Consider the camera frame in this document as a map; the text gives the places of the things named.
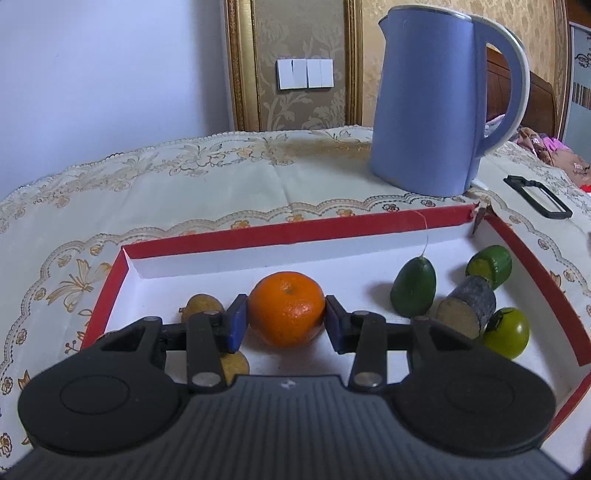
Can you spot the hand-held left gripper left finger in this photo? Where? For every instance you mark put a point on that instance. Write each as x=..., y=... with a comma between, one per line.
x=236, y=323

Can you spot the black plastic frame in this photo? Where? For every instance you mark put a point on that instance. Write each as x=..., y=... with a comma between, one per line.
x=556, y=214

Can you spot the orange tangerine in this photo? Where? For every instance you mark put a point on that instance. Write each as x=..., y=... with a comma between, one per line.
x=286, y=307

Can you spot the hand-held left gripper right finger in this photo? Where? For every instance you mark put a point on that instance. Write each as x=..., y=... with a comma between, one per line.
x=334, y=323

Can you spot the green tomato with stem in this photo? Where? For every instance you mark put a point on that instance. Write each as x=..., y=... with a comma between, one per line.
x=510, y=334

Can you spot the dark green oval fruit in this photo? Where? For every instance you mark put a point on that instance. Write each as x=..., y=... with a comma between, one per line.
x=413, y=286

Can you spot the white wall switch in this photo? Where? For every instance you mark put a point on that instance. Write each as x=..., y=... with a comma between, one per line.
x=304, y=73

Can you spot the pink patterned bedding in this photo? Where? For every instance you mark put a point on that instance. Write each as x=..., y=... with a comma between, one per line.
x=568, y=161

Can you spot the wooden headboard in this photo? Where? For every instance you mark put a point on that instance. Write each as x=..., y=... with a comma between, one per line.
x=540, y=101

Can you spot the gold wall moulding frame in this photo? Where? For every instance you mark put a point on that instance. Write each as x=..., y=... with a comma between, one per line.
x=242, y=69

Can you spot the round green fruit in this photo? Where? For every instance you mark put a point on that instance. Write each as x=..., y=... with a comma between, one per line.
x=494, y=263

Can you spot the patterned glass door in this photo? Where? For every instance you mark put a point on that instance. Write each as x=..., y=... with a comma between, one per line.
x=579, y=92

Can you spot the sugarcane piece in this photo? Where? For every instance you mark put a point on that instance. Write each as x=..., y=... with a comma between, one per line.
x=468, y=304

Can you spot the red cardboard box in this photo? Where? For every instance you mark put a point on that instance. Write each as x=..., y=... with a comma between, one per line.
x=323, y=258

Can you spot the blue electric kettle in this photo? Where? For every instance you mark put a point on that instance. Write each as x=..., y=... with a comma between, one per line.
x=425, y=101

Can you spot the brown potato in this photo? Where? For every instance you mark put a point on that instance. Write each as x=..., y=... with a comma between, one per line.
x=236, y=367
x=203, y=307

